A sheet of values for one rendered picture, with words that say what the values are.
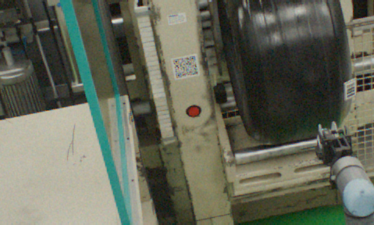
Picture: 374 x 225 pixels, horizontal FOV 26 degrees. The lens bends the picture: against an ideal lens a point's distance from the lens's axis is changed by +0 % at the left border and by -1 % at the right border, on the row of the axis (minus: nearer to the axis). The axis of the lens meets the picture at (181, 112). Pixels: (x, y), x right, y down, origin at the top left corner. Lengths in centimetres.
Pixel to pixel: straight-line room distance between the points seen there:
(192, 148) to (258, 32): 51
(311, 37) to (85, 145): 65
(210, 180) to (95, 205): 80
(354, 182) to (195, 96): 67
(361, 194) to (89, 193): 62
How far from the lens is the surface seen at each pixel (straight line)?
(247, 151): 243
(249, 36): 213
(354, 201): 185
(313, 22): 214
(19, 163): 202
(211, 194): 260
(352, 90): 223
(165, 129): 243
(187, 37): 225
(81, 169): 194
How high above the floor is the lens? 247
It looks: 36 degrees down
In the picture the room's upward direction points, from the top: 11 degrees counter-clockwise
